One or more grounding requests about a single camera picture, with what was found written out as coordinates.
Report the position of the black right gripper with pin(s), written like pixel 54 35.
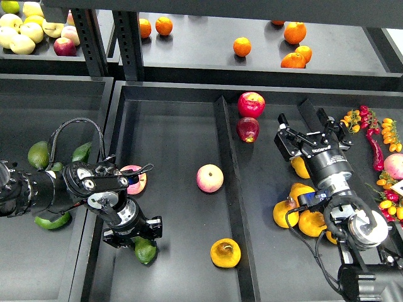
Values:
pixel 325 167

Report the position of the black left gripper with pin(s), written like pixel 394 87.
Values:
pixel 128 223

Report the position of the green avocado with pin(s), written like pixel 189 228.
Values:
pixel 57 166
pixel 144 250
pixel 38 155
pixel 53 225

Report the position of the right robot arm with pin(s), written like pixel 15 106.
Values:
pixel 375 282

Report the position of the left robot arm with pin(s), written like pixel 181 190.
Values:
pixel 101 187

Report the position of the yellow pear with stem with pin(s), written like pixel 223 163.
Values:
pixel 299 166

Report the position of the green avocado bottom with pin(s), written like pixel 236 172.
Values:
pixel 53 225

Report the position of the dark avocado top right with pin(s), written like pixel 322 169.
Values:
pixel 82 153

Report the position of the pink apple left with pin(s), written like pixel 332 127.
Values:
pixel 138 187

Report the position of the orange cherry tomato bunch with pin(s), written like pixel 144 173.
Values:
pixel 352 120

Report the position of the red cherry tomato bunch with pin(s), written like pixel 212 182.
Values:
pixel 369 119

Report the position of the dark red apple lower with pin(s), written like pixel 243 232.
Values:
pixel 248 129

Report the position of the red chili pepper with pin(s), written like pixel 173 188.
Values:
pixel 378 160

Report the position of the red apple upper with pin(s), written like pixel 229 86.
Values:
pixel 251 104

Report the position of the orange tomato bunch right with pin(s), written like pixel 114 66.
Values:
pixel 390 135

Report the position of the orange on shelf front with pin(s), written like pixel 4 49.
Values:
pixel 293 60

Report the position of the orange on shelf right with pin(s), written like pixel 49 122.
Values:
pixel 305 51

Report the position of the pink peach right edge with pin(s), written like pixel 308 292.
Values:
pixel 393 166

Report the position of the pink apple centre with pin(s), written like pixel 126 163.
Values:
pixel 209 178

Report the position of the white price label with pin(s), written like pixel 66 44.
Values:
pixel 398 187

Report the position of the large orange on shelf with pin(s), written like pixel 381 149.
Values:
pixel 295 32

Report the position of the mixed cherry tomatoes lower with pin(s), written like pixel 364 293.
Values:
pixel 389 201

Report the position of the orange on shelf centre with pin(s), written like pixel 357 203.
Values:
pixel 242 46

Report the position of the orange on shelf back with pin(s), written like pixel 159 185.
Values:
pixel 277 22

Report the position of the black bin divider left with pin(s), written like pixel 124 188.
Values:
pixel 246 268

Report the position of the red apple on shelf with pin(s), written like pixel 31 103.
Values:
pixel 64 47

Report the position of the orange on shelf left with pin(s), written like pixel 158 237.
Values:
pixel 145 28

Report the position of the black shelf upright right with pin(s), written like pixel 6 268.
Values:
pixel 129 39

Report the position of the black shelf upright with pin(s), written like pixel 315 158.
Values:
pixel 129 39
pixel 87 26

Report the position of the black shelf upright left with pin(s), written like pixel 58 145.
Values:
pixel 87 26

